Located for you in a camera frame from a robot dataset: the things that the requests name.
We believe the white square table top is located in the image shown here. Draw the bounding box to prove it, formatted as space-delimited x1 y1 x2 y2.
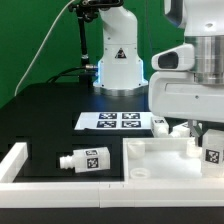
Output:
123 138 224 182

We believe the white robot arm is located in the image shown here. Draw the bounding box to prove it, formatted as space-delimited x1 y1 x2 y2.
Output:
94 0 224 123

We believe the white U-shaped fence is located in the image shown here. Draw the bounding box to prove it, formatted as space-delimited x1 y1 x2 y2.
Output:
0 142 224 208

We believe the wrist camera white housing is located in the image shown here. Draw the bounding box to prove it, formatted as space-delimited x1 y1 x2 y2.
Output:
151 44 195 71

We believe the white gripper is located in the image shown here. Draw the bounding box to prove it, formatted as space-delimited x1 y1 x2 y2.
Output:
148 71 224 146

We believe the white cable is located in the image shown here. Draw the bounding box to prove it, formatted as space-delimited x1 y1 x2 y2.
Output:
14 0 77 98

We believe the white sheet with tags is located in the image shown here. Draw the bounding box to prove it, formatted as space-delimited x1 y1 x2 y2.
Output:
75 112 153 130

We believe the black cable at base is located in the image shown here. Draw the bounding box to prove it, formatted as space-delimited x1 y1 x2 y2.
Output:
46 64 100 84

